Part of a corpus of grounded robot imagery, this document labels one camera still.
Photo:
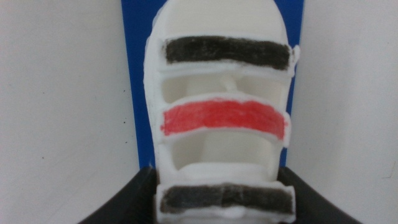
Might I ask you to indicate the blue rectangular mat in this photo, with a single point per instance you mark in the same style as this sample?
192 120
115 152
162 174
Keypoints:
133 93

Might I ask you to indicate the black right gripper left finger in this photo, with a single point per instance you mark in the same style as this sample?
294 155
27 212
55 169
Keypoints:
130 199

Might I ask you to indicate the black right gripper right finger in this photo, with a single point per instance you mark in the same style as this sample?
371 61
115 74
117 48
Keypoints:
311 202

